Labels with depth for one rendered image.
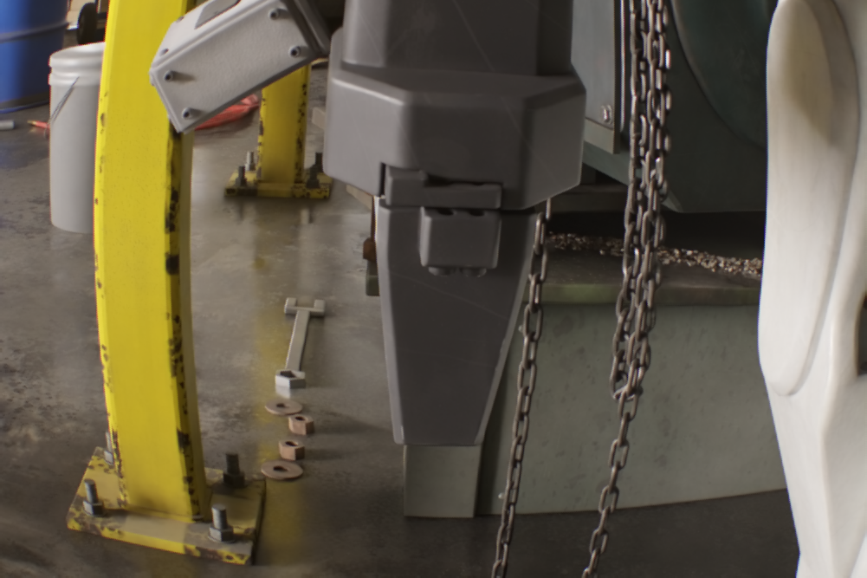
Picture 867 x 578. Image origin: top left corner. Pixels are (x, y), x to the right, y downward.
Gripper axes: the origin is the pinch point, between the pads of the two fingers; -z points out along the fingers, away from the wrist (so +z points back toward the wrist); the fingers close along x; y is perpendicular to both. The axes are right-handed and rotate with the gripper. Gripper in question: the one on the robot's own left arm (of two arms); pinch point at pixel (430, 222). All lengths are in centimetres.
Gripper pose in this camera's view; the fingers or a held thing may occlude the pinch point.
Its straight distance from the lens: 35.2
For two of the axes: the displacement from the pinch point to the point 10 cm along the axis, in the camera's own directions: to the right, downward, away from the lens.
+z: 0.6, -9.0, -4.3
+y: -10.0, -0.3, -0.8
